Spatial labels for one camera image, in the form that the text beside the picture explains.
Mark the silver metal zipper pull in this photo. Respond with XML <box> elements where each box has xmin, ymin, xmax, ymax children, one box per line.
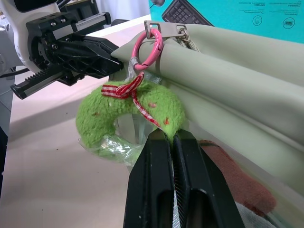
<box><xmin>143</xmin><ymin>19</ymin><xmax>190</xmax><ymax>40</ymax></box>

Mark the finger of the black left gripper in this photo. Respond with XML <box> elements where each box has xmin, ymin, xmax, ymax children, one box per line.
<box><xmin>56</xmin><ymin>44</ymin><xmax>124</xmax><ymax>79</ymax></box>
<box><xmin>70</xmin><ymin>35</ymin><xmax>120</xmax><ymax>57</ymax></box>

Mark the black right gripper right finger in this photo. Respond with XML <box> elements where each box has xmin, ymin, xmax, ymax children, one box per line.
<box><xmin>172</xmin><ymin>130</ymin><xmax>246</xmax><ymax>228</ymax></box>

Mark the green plush keychain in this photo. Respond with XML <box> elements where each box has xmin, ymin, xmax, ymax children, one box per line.
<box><xmin>75</xmin><ymin>28</ymin><xmax>186</xmax><ymax>165</ymax></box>

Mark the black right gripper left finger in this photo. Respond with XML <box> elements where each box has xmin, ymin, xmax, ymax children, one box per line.
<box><xmin>123</xmin><ymin>131</ymin><xmax>177</xmax><ymax>228</ymax></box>

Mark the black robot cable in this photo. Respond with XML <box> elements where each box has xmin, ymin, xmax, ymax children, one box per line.
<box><xmin>0</xmin><ymin>67</ymin><xmax>29</xmax><ymax>79</ymax></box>

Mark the reddish brown plush item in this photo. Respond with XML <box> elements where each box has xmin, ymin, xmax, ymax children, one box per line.
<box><xmin>199</xmin><ymin>139</ymin><xmax>278</xmax><ymax>217</ymax></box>

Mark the teal keyboard box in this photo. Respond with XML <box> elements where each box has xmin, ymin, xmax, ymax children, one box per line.
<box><xmin>148</xmin><ymin>0</ymin><xmax>304</xmax><ymax>45</ymax></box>

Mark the pale green pouch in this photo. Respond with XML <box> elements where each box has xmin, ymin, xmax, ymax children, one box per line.
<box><xmin>110</xmin><ymin>22</ymin><xmax>304</xmax><ymax>228</ymax></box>

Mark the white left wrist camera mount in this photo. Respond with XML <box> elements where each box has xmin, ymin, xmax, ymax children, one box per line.
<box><xmin>0</xmin><ymin>0</ymin><xmax>60</xmax><ymax>72</ymax></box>

